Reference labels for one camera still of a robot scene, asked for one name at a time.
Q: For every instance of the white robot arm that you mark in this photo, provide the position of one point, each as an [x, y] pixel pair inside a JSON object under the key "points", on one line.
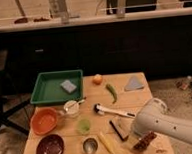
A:
{"points": [[153, 117]]}

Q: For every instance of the orange bowl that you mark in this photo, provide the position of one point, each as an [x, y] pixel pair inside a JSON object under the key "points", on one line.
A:
{"points": [[44, 121]]}

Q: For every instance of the purple bowl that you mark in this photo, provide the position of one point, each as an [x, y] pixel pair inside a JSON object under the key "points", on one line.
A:
{"points": [[51, 144]]}

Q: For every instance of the orange fruit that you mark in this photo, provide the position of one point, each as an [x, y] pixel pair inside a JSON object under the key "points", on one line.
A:
{"points": [[97, 79]]}

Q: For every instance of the green chili pepper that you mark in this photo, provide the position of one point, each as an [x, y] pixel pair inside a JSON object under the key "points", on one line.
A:
{"points": [[113, 92]]}

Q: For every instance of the grey blue sponge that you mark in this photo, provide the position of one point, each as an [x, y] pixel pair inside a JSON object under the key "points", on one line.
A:
{"points": [[68, 86]]}

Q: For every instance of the grey triangular cloth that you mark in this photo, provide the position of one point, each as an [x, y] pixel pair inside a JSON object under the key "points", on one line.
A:
{"points": [[133, 84]]}

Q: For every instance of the white cup with spoon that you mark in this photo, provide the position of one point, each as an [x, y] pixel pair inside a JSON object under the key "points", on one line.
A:
{"points": [[72, 108]]}

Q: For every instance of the small green cup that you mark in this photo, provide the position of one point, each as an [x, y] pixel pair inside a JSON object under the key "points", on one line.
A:
{"points": [[83, 126]]}

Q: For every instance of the green plastic tray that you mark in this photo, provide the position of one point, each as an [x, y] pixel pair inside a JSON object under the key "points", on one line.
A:
{"points": [[47, 89]]}

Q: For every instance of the small metal cup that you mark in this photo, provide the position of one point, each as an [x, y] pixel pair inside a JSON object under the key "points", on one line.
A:
{"points": [[90, 146]]}

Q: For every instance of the bunch of dark grapes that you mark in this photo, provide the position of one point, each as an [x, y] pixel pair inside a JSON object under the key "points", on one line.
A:
{"points": [[144, 142]]}

